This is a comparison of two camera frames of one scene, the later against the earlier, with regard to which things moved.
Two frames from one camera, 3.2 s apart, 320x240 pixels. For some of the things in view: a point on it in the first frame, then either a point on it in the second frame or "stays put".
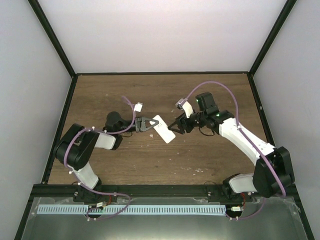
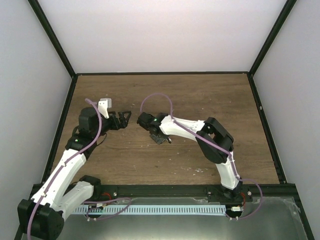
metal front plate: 269,218 stays put
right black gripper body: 189,127 -> 160,139
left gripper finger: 147,118 -> 121,114
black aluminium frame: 61,190 stays put
